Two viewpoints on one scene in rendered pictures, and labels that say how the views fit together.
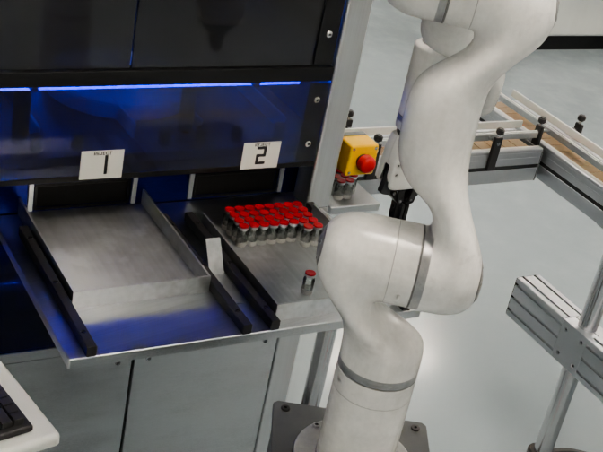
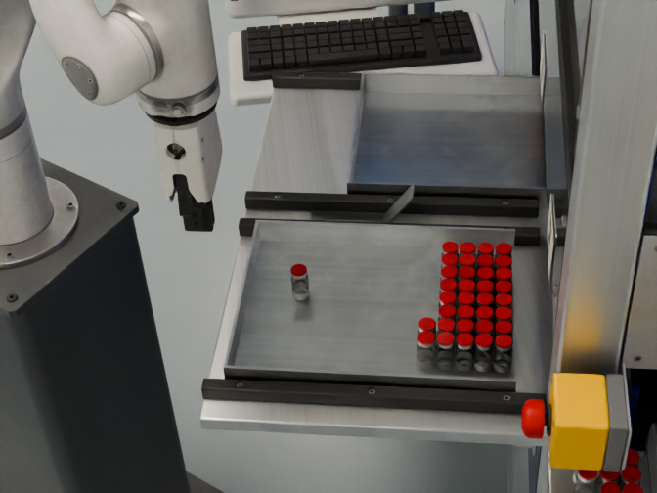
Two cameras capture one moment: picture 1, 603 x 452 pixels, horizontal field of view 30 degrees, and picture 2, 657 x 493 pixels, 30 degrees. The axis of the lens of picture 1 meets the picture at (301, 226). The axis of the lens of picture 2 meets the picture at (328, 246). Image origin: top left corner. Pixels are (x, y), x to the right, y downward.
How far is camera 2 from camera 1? 2.72 m
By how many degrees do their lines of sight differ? 96
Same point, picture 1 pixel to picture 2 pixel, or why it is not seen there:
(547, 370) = not seen: outside the picture
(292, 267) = (369, 306)
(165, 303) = (340, 159)
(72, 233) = (524, 125)
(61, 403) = not seen: hidden behind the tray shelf
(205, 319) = (292, 181)
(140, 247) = (471, 172)
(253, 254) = (419, 277)
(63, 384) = not seen: hidden behind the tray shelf
